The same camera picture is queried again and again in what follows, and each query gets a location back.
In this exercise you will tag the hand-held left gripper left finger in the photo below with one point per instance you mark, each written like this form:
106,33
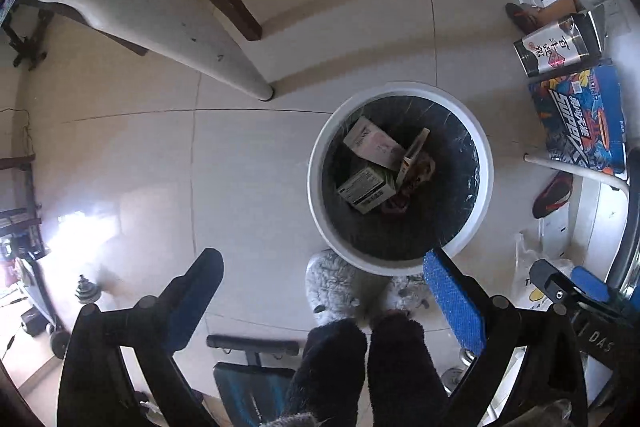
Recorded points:
197,287

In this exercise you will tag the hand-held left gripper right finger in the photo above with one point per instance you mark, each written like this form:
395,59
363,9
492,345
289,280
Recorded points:
452,292

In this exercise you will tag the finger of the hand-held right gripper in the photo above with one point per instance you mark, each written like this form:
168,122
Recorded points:
555,289
592,279

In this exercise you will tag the white round trash bin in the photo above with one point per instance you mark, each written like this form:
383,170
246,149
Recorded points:
380,264

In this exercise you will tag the white plastic bag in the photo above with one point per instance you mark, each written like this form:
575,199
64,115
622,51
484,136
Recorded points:
527,272

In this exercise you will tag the grey fluffy slipper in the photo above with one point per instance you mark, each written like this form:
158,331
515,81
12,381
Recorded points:
332,287
407,294

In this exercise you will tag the black bin liner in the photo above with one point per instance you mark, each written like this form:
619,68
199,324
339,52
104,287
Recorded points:
450,212

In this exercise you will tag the person's right leg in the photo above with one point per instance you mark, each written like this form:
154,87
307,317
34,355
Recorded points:
405,367

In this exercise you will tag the black orange shoe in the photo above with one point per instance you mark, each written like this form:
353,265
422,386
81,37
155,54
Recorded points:
550,197
522,18

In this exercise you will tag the brown snack wrapper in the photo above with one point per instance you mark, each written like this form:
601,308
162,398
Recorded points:
421,172

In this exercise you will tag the white printed small box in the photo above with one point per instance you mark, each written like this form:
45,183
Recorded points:
367,187

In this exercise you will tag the thin flat carton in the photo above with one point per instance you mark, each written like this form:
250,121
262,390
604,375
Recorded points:
412,154

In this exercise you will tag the blue printed box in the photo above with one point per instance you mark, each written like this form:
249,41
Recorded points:
580,122

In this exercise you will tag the white pink carton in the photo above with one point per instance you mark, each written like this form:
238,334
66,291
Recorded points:
372,142

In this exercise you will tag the black fitness machine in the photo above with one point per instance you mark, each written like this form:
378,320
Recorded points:
30,247

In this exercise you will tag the small wooden stool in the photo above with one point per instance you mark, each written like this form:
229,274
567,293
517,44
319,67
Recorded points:
30,192

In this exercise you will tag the black white carton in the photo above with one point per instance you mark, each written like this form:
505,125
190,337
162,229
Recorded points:
555,47

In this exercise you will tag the white table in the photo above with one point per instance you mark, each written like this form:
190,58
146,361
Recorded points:
150,7

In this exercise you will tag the black exercise stand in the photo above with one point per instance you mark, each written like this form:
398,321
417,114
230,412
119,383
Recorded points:
27,47

